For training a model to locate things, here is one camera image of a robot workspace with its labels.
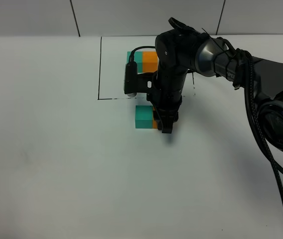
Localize black right camera cable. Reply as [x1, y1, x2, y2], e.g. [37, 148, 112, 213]
[129, 45, 283, 239]

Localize orange template block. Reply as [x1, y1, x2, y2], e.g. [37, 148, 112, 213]
[142, 51, 158, 73]

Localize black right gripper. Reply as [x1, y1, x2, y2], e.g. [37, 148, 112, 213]
[152, 62, 188, 133]

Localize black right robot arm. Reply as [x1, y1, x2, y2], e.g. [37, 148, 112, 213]
[153, 18, 283, 152]

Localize teal template block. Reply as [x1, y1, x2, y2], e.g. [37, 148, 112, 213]
[127, 51, 143, 73]

